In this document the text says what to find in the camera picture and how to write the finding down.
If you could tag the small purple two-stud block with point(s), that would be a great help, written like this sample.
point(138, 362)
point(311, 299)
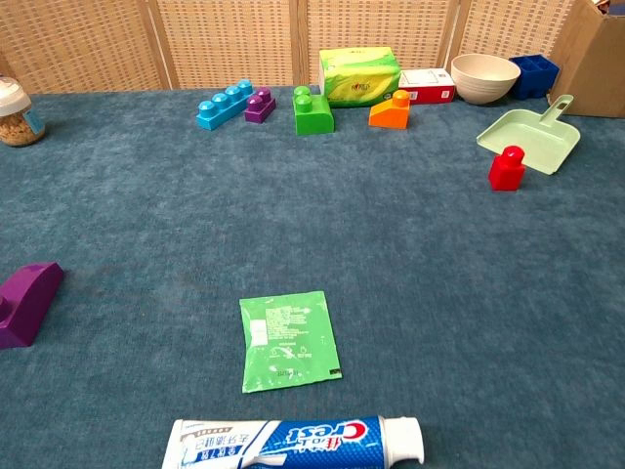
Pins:
point(259, 111)

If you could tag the beige bowl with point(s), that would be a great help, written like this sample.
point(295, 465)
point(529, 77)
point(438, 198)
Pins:
point(483, 80)

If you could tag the blue white toothpaste tube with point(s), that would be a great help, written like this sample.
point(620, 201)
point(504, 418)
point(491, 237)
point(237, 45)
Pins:
point(293, 444)

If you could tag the cardboard box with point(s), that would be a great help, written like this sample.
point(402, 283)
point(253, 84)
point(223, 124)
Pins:
point(595, 58)

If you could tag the blue four-stud building block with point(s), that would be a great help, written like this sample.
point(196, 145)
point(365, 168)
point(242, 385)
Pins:
point(220, 110)

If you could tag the green two-stud building block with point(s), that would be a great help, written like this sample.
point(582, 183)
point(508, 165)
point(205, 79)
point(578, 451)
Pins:
point(312, 117)

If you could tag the light green dustpan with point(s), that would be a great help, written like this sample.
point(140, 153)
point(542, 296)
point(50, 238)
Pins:
point(532, 132)

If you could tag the teal carpet table mat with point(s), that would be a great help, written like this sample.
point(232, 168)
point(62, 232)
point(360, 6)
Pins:
point(146, 220)

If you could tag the orange sloped building block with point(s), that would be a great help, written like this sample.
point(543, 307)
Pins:
point(388, 115)

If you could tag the purple curved building block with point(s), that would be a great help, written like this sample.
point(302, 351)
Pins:
point(24, 303)

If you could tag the woven folding screen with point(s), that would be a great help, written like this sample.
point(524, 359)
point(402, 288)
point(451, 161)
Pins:
point(220, 39)

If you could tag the green sachet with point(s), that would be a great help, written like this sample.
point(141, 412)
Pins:
point(288, 342)

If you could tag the small red building block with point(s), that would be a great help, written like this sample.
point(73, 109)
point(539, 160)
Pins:
point(505, 173)

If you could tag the red and white box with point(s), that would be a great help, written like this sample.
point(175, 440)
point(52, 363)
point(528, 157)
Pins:
point(425, 85)

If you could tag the green tissue pack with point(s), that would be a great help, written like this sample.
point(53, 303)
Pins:
point(356, 73)

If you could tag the white-lidded snack jar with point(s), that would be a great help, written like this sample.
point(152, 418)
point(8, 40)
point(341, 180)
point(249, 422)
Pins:
point(17, 127)

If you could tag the blue compartment tray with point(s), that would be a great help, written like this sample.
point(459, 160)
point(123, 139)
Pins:
point(534, 73)

